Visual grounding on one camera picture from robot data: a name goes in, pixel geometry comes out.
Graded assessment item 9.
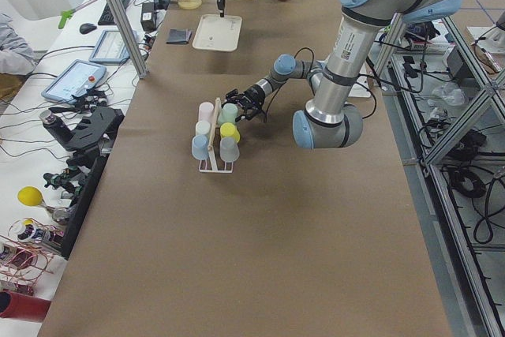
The cream plastic cup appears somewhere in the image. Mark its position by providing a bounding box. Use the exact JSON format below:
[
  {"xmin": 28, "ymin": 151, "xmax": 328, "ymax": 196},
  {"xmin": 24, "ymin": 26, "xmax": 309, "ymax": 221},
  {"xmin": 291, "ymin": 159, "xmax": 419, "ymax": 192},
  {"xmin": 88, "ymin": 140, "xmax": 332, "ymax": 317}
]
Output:
[{"xmin": 195, "ymin": 120, "xmax": 211, "ymax": 137}]

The light blue plastic cup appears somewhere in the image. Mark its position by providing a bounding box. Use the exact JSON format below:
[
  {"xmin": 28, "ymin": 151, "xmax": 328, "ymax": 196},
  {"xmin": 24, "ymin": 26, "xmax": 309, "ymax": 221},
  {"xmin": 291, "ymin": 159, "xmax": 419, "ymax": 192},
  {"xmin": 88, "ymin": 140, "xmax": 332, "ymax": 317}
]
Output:
[{"xmin": 191, "ymin": 135, "xmax": 208, "ymax": 161}]

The black power adapter box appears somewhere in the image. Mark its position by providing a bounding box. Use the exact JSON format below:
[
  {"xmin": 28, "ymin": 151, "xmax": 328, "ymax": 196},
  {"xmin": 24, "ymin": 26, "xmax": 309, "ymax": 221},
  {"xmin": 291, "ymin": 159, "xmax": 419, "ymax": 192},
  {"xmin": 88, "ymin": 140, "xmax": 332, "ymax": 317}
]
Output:
[{"xmin": 140, "ymin": 2, "xmax": 157, "ymax": 32}]

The cream rabbit tray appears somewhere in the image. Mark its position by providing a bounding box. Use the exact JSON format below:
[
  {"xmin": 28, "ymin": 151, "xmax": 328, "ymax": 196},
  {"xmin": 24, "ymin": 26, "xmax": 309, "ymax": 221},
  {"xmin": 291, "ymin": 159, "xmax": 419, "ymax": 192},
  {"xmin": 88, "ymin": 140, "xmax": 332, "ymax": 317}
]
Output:
[{"xmin": 193, "ymin": 14, "xmax": 242, "ymax": 52}]

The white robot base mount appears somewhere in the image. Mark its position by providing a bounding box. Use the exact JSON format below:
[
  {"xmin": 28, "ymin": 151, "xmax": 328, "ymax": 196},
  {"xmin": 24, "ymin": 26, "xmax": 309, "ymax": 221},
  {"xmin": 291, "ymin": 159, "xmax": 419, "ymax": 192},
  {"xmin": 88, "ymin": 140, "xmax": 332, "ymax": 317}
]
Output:
[{"xmin": 349, "ymin": 77, "xmax": 371, "ymax": 98}]

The white wire cup rack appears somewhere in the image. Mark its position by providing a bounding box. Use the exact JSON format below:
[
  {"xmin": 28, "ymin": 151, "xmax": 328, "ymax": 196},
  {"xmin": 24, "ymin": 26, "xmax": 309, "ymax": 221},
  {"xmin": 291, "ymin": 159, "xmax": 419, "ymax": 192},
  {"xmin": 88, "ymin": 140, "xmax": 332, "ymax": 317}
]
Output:
[{"xmin": 197, "ymin": 98, "xmax": 236, "ymax": 174}]

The green handled reacher stick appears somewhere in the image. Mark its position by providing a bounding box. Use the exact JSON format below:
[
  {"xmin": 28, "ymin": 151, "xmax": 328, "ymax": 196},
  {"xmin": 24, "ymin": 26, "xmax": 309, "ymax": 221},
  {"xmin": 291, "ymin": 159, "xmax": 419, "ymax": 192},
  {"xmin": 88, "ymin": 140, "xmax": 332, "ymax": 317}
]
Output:
[{"xmin": 58, "ymin": 0, "xmax": 98, "ymax": 29}]

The aluminium frame post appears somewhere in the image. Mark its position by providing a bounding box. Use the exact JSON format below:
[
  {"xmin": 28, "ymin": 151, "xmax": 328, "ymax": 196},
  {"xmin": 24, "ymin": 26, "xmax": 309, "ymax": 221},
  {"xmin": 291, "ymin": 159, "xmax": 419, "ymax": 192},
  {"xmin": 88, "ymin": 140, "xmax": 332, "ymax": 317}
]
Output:
[{"xmin": 107, "ymin": 0, "xmax": 148, "ymax": 79}]

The upper teach pendant tablet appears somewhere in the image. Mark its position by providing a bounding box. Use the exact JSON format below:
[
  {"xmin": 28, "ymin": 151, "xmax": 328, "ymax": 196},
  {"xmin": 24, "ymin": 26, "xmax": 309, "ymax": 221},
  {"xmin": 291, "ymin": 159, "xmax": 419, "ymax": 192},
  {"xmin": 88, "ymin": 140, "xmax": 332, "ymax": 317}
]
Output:
[{"xmin": 88, "ymin": 30, "xmax": 129, "ymax": 65}]

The pink plastic cup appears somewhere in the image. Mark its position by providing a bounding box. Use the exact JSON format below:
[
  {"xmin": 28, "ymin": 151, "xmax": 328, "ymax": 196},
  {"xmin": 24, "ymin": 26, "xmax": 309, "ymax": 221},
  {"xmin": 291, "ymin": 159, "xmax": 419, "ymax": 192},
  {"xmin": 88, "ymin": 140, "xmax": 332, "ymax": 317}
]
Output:
[{"xmin": 198, "ymin": 102, "xmax": 214, "ymax": 122}]

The lower teach pendant tablet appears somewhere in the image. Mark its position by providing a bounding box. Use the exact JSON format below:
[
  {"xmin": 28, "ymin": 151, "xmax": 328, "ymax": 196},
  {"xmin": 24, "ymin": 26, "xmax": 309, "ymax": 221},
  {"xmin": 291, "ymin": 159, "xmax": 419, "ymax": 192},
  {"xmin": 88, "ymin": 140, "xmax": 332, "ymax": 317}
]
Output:
[{"xmin": 41, "ymin": 60, "xmax": 107, "ymax": 103}]

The black computer mouse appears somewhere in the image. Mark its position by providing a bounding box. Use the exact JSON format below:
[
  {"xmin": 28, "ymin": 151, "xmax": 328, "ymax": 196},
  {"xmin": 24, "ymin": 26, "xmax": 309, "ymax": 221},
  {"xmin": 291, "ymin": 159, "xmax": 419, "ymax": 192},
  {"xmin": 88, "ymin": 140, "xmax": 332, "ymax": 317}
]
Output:
[{"xmin": 79, "ymin": 23, "xmax": 97, "ymax": 35}]

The red cylinder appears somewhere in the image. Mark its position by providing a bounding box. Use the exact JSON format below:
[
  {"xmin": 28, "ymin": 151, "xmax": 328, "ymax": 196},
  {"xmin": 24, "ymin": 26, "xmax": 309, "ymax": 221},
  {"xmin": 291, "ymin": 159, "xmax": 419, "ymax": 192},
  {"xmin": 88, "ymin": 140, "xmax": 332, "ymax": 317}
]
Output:
[{"xmin": 1, "ymin": 291, "xmax": 51, "ymax": 322}]

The yellow plastic cup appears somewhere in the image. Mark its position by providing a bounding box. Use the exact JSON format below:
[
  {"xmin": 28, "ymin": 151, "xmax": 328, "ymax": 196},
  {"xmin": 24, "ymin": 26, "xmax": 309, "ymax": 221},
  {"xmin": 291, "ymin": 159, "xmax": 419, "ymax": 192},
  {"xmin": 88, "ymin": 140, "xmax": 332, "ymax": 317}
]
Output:
[{"xmin": 219, "ymin": 122, "xmax": 241, "ymax": 143}]

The grey purple folded cloth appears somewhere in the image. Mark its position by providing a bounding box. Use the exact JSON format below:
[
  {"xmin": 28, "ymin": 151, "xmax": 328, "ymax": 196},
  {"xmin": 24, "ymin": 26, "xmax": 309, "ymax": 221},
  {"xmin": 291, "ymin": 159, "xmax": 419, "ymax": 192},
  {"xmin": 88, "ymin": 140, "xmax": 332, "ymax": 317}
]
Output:
[{"xmin": 166, "ymin": 28, "xmax": 193, "ymax": 44}]

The copper wire rack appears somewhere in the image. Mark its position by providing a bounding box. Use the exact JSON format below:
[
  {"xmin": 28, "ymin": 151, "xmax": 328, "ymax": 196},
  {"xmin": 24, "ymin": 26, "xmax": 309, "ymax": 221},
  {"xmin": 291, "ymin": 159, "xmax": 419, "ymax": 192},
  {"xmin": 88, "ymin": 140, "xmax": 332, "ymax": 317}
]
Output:
[{"xmin": 1, "ymin": 218, "xmax": 65, "ymax": 297}]

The yellow ball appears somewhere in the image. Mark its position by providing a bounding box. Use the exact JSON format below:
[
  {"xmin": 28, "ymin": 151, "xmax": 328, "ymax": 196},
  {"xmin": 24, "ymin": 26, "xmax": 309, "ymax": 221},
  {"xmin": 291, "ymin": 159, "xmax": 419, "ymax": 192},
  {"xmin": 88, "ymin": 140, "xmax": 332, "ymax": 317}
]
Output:
[{"xmin": 17, "ymin": 186, "xmax": 43, "ymax": 207}]

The black keyboard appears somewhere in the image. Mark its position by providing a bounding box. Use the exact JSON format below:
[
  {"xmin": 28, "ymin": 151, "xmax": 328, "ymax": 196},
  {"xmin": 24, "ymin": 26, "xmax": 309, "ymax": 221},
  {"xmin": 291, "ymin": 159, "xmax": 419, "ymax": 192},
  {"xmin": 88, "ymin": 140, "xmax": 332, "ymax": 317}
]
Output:
[{"xmin": 97, "ymin": 0, "xmax": 134, "ymax": 26}]

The teach pendant tablet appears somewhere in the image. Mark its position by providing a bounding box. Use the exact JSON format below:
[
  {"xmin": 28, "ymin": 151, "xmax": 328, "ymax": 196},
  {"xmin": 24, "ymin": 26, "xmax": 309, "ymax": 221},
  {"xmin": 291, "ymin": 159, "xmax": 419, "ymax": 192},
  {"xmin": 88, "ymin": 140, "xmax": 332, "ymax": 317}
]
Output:
[
  {"xmin": 88, "ymin": 30, "xmax": 129, "ymax": 65},
  {"xmin": 41, "ymin": 60, "xmax": 107, "ymax": 103}
]

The green plastic cup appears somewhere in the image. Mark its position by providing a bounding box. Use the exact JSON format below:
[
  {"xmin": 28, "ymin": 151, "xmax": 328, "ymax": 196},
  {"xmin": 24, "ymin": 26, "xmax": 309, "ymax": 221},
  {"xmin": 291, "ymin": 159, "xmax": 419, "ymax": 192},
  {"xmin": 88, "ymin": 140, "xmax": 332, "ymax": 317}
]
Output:
[{"xmin": 217, "ymin": 103, "xmax": 238, "ymax": 125}]

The grey plastic cup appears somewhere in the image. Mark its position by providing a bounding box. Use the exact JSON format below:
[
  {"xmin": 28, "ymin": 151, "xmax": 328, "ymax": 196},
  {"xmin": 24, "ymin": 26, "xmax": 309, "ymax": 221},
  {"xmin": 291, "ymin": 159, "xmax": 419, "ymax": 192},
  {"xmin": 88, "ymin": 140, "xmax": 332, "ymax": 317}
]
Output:
[{"xmin": 219, "ymin": 137, "xmax": 240, "ymax": 163}]

